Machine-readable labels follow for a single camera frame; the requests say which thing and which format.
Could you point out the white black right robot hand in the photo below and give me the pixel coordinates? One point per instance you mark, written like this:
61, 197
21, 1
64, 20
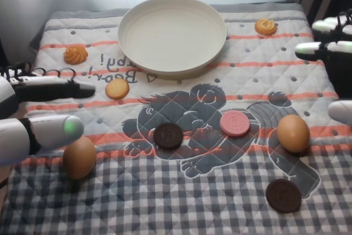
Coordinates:
341, 75

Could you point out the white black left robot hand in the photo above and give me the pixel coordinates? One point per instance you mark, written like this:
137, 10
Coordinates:
41, 134

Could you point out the brown egg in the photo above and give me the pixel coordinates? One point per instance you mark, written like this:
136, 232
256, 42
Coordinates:
79, 160
292, 133

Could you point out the round white plate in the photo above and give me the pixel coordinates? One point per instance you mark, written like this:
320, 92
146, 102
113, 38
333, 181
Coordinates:
171, 34

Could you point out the swirl butter cookie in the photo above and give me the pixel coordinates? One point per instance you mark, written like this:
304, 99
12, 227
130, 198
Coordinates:
265, 27
75, 56

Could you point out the round flat butter cookie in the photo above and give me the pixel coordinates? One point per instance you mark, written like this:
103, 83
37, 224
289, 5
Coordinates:
117, 88

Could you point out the pink sandwich cookie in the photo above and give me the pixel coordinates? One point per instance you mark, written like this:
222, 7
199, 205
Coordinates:
235, 123

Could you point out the dark chocolate sandwich cookie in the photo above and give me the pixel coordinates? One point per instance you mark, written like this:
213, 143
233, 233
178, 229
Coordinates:
168, 136
283, 195

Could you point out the grey quilt with bear print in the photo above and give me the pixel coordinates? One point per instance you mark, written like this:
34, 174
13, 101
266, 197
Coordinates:
176, 185

